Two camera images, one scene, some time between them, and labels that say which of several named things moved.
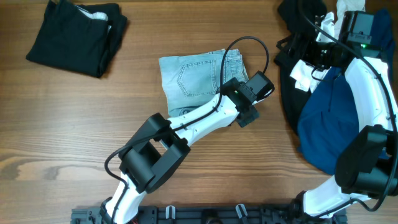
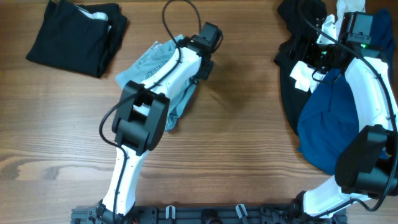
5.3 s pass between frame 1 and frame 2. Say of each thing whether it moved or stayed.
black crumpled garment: stayed
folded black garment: stayed
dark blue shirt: stayed
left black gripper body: moved
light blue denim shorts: moved
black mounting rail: stayed
